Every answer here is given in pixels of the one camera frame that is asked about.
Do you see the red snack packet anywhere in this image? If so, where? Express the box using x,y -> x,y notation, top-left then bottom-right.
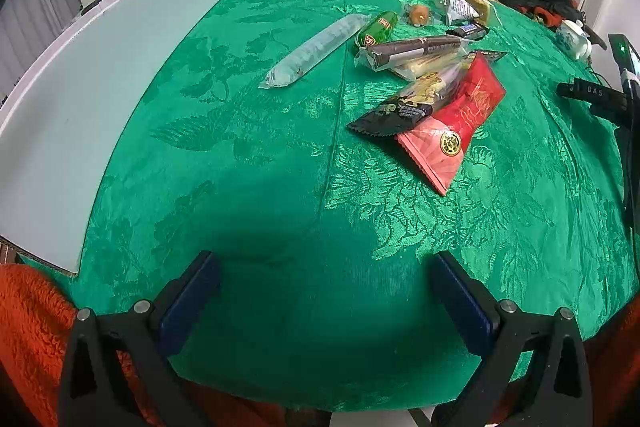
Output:
396,53 -> 507,198

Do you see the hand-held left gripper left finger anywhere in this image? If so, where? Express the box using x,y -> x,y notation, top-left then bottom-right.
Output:
59,250 -> 222,427

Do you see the green sausage packet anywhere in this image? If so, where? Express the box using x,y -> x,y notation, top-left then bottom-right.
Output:
356,11 -> 399,49

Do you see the black and gold snack packet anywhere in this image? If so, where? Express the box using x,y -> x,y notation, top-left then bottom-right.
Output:
346,59 -> 473,138

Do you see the orange pastry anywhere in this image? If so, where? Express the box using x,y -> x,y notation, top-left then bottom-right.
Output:
402,3 -> 433,26

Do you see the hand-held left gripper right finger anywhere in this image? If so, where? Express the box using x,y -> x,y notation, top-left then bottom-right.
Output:
431,251 -> 594,427

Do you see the white and blue teapot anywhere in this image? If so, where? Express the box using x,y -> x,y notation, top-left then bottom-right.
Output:
555,19 -> 593,62

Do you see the clear long tube packet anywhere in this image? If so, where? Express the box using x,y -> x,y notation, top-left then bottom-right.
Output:
257,13 -> 373,90

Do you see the white flat board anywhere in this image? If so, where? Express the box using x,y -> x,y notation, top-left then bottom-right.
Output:
0,0 -> 226,278

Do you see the white triangular packet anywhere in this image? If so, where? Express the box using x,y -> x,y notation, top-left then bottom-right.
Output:
442,0 -> 483,26

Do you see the grey curtain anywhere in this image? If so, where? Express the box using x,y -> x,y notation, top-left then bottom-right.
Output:
0,0 -> 81,80

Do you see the bread loaf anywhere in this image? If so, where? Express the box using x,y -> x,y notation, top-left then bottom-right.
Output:
445,0 -> 501,28

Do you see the yellow cake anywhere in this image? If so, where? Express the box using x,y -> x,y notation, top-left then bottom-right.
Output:
390,49 -> 508,82

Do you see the red fuzzy blanket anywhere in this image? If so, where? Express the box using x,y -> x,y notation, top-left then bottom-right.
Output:
0,263 -> 640,427

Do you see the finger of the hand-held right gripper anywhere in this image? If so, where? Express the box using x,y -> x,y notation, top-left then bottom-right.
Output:
589,101 -> 633,120
556,78 -> 632,104

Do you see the dark chocolate bar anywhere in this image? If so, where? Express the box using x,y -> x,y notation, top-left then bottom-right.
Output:
445,22 -> 488,40

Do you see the brown long snack packet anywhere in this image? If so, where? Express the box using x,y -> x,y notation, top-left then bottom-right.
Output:
355,34 -> 463,70

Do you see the green patterned tablecloth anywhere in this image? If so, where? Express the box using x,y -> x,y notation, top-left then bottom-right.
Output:
60,0 -> 640,413

